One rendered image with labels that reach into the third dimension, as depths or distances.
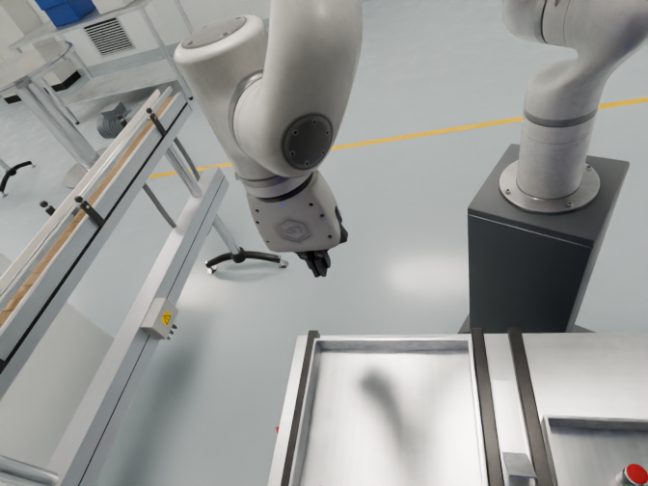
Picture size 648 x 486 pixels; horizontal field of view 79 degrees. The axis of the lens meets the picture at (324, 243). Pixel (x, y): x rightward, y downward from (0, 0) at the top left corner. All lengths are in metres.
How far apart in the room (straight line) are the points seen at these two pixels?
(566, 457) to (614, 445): 0.06
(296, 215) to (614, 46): 0.50
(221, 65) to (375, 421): 0.54
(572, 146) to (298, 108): 0.64
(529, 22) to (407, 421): 0.65
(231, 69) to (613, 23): 0.53
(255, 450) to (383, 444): 1.11
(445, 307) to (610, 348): 1.11
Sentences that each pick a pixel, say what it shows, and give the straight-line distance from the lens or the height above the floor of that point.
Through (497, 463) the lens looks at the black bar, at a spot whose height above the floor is 0.90.
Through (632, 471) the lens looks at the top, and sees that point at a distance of 0.63.
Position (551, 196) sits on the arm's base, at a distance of 0.94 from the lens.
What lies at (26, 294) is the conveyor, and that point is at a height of 0.93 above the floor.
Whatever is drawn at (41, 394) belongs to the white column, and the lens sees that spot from 2.06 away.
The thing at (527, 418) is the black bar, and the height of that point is 0.90.
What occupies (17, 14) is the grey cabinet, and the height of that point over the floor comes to 0.95.
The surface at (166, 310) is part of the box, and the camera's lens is 1.53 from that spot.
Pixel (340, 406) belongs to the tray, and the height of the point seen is 0.88.
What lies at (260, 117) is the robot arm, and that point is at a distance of 0.31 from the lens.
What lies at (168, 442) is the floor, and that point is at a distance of 1.94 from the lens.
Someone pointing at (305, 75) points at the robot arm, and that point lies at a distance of 0.31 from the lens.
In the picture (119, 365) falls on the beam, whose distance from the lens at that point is 1.47.
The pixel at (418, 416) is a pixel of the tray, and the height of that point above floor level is 0.88.
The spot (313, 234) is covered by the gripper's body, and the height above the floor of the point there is 1.19.
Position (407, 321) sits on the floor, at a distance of 1.76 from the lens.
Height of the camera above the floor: 1.51
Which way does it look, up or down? 45 degrees down
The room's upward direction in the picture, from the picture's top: 22 degrees counter-clockwise
